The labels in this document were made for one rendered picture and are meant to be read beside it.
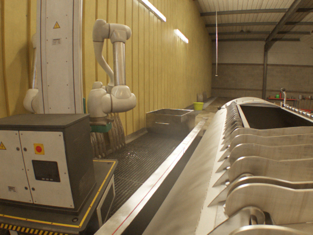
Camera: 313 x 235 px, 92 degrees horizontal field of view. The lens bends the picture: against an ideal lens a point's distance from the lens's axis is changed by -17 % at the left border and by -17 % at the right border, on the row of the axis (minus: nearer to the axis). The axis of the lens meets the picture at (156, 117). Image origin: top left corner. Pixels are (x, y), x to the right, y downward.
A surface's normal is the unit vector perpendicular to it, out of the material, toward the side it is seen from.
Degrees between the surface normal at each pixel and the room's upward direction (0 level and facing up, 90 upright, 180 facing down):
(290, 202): 90
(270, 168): 90
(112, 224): 2
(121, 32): 86
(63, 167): 90
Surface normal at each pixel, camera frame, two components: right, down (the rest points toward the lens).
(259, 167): -0.39, 0.16
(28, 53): -0.07, 0.18
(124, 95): 0.43, -0.07
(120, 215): 0.02, -0.98
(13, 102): 0.92, 0.07
